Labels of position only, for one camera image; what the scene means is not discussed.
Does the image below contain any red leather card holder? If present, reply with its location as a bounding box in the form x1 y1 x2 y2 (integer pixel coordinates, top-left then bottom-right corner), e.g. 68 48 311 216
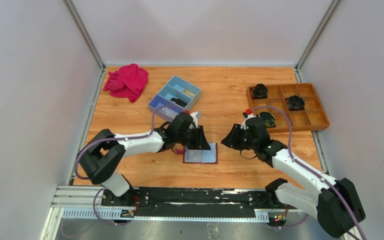
172 142 218 165

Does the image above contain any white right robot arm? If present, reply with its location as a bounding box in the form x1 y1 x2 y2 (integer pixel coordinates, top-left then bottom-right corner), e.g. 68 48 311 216
221 115 366 240

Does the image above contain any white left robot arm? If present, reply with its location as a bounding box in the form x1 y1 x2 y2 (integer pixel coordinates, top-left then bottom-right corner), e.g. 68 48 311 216
75 111 211 197

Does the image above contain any gold card in box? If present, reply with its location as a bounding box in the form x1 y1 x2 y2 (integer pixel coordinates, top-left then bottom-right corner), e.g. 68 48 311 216
183 89 195 98

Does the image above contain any black item in box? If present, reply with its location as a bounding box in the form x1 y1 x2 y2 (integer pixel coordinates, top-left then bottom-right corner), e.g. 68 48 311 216
170 97 188 109

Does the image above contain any blue compartment organizer box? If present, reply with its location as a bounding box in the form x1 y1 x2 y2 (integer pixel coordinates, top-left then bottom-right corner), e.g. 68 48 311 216
148 75 202 121

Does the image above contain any wooden compartment tray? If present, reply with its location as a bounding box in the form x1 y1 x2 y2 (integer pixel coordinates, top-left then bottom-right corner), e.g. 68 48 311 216
245 83 330 134

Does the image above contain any crumpled pink cloth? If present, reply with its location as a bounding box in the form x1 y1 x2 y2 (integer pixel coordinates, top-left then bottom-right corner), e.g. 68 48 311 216
103 63 149 103

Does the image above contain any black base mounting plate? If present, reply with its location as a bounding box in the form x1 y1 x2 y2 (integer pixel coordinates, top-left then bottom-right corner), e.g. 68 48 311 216
100 187 287 219

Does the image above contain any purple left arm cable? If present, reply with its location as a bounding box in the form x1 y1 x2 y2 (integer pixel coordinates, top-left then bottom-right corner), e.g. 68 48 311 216
74 105 183 227

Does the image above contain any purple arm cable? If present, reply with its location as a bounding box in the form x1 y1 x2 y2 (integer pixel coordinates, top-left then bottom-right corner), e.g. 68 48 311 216
74 105 183 227
244 105 368 240

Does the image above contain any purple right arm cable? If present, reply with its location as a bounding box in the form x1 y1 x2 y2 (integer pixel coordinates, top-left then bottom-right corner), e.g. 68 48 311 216
244 105 368 240

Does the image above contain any aluminium frame rail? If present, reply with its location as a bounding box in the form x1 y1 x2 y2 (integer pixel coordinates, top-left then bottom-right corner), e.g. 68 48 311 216
51 185 352 223

